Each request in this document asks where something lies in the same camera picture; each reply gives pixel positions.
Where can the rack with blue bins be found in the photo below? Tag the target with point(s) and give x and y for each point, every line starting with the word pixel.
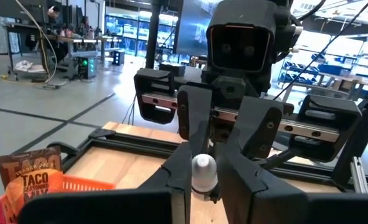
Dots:
pixel 311 70

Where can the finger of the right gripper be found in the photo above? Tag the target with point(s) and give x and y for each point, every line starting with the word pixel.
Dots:
pixel 194 109
pixel 258 130

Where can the computer tower green light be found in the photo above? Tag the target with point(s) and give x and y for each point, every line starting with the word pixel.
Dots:
pixel 87 67

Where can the wooden desk with clutter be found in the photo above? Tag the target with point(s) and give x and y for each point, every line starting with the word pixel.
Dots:
pixel 71 40

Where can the large dark screen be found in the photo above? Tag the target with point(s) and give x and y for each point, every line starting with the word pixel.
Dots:
pixel 190 28

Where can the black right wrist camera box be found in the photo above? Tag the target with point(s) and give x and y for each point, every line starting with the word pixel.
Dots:
pixel 239 37

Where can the silver mounting bracket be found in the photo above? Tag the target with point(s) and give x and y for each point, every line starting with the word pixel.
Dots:
pixel 359 174

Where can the black dropper bottle white cap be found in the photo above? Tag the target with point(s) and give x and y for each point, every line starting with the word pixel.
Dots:
pixel 204 171

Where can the black pole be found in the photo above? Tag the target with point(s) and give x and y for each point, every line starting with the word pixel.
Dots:
pixel 152 34

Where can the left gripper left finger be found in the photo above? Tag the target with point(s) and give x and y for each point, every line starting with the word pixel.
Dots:
pixel 109 208

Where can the brown taco seasoning packet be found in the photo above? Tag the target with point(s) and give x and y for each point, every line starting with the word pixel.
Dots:
pixel 31 158

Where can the orange plastic basket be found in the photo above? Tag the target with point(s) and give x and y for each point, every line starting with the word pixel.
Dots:
pixel 84 185

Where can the orange taco seasoning packet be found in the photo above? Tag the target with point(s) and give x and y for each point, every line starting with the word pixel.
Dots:
pixel 35 186

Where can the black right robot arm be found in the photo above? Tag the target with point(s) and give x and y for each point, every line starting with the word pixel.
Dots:
pixel 361 124

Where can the person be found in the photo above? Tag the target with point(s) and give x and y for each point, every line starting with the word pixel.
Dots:
pixel 54 18

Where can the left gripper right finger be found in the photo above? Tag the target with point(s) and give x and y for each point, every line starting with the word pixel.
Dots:
pixel 280 205

